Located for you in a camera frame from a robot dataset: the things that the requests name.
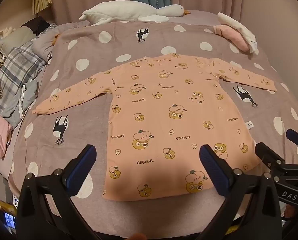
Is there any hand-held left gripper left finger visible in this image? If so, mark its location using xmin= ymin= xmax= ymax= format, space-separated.
xmin=16 ymin=144 xmax=97 ymax=240

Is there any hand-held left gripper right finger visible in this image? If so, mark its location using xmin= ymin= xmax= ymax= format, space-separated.
xmin=199 ymin=144 xmax=282 ymax=240

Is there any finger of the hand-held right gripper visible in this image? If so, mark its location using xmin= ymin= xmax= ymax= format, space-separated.
xmin=255 ymin=142 xmax=290 ymax=174
xmin=286 ymin=129 xmax=298 ymax=148

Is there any pink printed long-sleeve shirt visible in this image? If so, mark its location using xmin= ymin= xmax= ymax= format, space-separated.
xmin=32 ymin=53 xmax=277 ymax=202

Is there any yellow packet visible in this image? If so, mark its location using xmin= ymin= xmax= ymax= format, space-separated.
xmin=0 ymin=197 xmax=18 ymax=214

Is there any grey ruffled garment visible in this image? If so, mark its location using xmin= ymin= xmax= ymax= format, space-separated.
xmin=0 ymin=80 xmax=38 ymax=128

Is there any small device with screen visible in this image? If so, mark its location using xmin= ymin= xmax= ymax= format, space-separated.
xmin=0 ymin=206 xmax=17 ymax=230

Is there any mauve polka dot blanket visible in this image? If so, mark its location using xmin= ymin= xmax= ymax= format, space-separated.
xmin=7 ymin=10 xmax=298 ymax=240

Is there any grey plaid quilt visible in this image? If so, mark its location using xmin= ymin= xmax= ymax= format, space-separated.
xmin=0 ymin=40 xmax=48 ymax=120

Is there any pink folded cloth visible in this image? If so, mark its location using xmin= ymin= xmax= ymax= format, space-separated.
xmin=213 ymin=25 xmax=251 ymax=53

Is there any white folded cloth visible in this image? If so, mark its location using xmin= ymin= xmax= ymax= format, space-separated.
xmin=217 ymin=12 xmax=258 ymax=53

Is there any grey pillow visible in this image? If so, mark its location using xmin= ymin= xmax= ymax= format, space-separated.
xmin=31 ymin=22 xmax=62 ymax=60

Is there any beige pillow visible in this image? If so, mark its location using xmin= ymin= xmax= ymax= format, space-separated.
xmin=0 ymin=26 xmax=37 ymax=53

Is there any white goose plush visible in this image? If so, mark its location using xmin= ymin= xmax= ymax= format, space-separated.
xmin=79 ymin=0 xmax=191 ymax=27

